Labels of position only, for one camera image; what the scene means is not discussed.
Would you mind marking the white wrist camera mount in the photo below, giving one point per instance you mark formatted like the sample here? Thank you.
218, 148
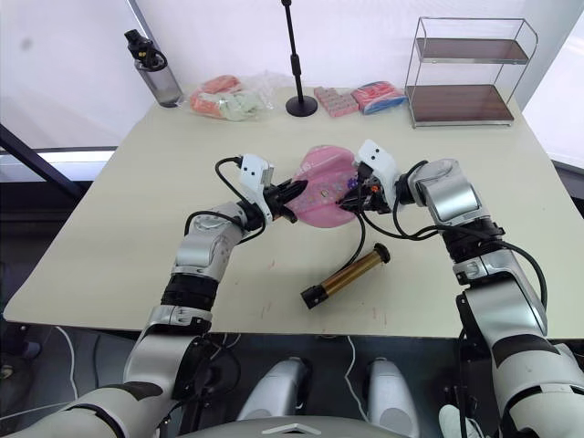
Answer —
381, 162
252, 175

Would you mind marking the silver left robot leg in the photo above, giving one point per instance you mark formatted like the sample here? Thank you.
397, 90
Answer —
276, 390

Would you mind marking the grey robot torso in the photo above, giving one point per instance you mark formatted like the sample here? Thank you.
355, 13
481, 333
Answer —
292, 428

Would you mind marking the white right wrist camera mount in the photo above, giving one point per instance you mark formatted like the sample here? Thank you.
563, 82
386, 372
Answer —
381, 162

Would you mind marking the black round-base stand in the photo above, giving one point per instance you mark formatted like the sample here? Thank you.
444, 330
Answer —
299, 73

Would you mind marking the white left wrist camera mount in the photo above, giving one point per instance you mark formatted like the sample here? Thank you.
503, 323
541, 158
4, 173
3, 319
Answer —
252, 175

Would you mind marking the clear plastic bag of items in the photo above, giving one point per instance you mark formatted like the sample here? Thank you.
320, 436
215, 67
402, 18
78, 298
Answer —
228, 98

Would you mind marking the metal two-tier shelf rack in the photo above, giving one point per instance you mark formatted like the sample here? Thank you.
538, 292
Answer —
461, 100

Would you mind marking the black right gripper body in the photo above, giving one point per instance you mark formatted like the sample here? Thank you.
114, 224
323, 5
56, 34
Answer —
372, 194

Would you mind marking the deflated pink ball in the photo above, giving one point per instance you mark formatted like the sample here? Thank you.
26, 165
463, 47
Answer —
321, 182

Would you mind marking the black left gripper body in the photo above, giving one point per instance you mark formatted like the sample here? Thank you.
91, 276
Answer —
275, 198

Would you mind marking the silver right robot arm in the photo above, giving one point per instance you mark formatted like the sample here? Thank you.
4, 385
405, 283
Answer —
456, 196

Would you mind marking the gold and black hand pump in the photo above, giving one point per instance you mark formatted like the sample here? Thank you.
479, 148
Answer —
347, 275

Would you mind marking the red and blue packet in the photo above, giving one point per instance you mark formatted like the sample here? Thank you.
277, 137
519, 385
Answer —
378, 96

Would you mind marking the grey water bottle black lid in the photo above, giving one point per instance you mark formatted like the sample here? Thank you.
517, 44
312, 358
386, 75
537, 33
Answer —
159, 77

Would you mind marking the black diagonal frame bar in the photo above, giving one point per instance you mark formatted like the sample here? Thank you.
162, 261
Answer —
36, 157

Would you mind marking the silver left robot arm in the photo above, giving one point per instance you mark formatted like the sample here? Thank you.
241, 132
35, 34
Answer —
201, 246

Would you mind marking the silver right robot leg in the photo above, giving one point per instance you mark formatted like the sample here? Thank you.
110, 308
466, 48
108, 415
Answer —
390, 397

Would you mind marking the pink block tray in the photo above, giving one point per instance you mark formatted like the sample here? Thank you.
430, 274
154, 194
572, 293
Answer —
335, 101

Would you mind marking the silver robot leg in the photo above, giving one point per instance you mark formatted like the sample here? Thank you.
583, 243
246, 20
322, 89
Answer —
390, 397
276, 390

